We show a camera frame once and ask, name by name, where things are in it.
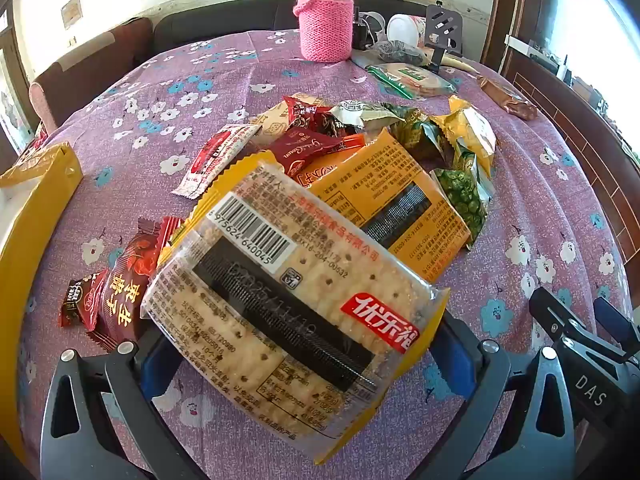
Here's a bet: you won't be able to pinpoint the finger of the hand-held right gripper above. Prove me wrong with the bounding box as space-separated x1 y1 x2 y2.
594 297 640 352
529 286 601 350

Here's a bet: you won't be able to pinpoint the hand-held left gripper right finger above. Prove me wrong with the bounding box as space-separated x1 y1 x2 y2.
400 310 571 480

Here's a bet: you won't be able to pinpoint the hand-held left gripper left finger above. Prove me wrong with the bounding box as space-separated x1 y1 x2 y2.
40 332 201 480

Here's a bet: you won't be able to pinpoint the dark red jujube packet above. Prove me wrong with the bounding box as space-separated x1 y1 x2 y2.
59 216 173 357

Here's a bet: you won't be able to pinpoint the green pea packet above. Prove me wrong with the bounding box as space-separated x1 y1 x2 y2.
382 104 453 163
431 152 497 252

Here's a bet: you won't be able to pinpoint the clear cracker packet yellow ends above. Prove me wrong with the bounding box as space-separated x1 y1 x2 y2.
141 159 451 467

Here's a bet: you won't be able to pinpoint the orange cracker packet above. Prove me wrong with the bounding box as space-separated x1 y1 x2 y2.
295 127 474 283

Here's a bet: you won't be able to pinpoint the yellow rimmed white tray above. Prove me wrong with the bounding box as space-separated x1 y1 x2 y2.
0 141 84 458

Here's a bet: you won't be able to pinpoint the white and red sachet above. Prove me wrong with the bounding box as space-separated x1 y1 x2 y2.
171 123 262 201

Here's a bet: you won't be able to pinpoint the yellow snack packet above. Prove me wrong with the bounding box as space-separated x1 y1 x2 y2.
431 94 499 173

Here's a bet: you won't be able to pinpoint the wooden cabinet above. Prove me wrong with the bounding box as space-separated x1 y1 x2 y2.
501 34 640 173

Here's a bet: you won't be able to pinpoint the brown snack bar packet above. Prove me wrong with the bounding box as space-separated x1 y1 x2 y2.
476 75 539 122

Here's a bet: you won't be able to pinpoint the dark red wrapped snack packet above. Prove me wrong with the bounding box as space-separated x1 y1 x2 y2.
269 124 367 173

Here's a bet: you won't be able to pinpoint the round flatbread packet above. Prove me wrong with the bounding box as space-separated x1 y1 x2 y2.
366 61 455 102

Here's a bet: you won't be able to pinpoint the beige biscuit packet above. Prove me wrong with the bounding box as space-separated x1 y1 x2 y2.
249 92 332 137

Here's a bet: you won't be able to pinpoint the purple floral tablecloth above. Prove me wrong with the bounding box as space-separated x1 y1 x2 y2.
15 27 630 480

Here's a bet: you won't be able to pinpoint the dark seed packet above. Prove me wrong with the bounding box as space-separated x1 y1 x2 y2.
374 40 432 67

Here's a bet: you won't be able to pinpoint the black phone stand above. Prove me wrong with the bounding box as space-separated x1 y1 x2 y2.
424 4 464 72

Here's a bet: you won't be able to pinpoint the brown chair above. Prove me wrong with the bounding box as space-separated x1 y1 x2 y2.
27 16 154 134

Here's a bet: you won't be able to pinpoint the white plastic cup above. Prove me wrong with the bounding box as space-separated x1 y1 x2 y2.
386 12 427 49

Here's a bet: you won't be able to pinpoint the black sofa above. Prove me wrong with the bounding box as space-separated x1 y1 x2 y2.
151 0 418 55

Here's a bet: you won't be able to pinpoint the pink bottle with knitted sleeve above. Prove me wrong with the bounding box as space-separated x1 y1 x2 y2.
292 0 357 64

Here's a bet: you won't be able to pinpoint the small wall notice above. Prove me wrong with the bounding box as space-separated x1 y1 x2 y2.
60 0 84 30

